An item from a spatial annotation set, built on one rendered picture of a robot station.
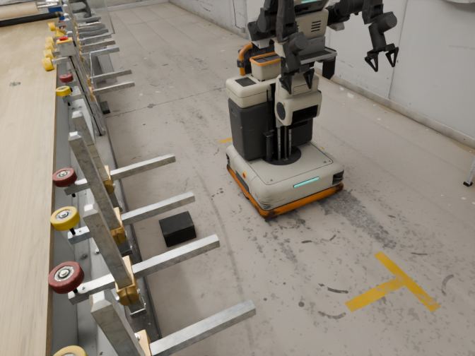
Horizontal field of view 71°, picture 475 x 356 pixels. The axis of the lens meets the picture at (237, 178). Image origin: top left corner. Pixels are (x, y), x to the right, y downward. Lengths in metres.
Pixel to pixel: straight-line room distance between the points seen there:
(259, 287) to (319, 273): 0.35
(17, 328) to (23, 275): 0.16
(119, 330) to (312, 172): 1.72
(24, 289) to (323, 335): 1.29
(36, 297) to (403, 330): 1.53
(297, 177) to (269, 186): 0.20
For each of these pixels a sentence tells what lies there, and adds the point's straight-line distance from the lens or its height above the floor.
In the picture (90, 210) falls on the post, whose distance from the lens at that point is 0.80.
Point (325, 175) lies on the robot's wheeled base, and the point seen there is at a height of 0.25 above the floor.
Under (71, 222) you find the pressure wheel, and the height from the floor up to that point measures 0.89.
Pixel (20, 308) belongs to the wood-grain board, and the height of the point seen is 0.90.
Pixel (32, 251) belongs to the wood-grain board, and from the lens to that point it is 1.12.
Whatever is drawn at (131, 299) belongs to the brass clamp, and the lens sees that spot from 0.98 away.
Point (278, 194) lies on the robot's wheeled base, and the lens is 2.08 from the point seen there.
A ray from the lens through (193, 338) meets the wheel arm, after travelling 0.87.
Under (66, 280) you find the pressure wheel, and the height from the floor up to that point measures 0.91.
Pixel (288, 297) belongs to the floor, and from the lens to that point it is 1.88.
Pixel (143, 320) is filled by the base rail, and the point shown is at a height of 0.70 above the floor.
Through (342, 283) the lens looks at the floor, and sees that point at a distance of 1.95.
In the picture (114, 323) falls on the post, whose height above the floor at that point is 1.05.
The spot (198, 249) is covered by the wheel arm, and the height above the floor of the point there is 0.82.
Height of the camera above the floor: 1.57
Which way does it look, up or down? 37 degrees down
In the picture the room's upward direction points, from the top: 7 degrees counter-clockwise
